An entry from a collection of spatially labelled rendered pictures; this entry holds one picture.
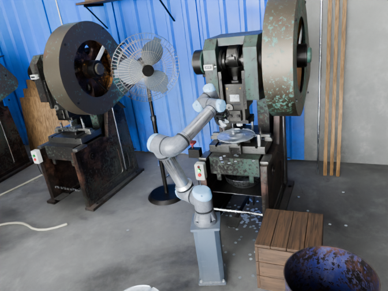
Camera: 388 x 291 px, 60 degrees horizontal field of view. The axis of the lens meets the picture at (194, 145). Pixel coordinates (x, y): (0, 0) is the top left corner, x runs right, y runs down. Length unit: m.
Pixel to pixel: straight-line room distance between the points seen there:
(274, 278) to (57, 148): 2.34
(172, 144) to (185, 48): 2.24
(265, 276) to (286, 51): 1.37
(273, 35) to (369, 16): 1.62
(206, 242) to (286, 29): 1.37
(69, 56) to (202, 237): 1.80
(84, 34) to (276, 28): 1.72
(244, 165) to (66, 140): 1.84
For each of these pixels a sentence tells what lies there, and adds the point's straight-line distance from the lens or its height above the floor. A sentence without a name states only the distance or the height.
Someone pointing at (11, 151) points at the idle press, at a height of 0.28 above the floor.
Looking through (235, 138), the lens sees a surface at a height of 0.78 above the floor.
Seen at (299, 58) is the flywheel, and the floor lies 1.33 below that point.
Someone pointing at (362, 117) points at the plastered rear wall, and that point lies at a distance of 3.77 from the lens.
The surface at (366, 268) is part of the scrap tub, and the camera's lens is 1.92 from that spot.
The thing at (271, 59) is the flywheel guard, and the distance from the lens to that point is 2.08.
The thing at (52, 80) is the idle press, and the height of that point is 1.32.
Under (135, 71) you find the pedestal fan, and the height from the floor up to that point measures 1.30.
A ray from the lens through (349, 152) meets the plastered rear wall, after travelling 3.91.
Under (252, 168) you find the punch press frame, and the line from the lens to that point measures 2.54.
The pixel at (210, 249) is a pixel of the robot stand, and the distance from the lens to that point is 2.24.
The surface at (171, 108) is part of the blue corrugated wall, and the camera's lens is 4.19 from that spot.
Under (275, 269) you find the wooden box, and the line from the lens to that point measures 2.24.
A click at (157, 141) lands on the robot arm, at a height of 1.05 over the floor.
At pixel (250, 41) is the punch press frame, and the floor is 1.46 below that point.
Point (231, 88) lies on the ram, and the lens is 2.53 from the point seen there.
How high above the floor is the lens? 1.70
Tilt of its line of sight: 22 degrees down
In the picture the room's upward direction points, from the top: 8 degrees counter-clockwise
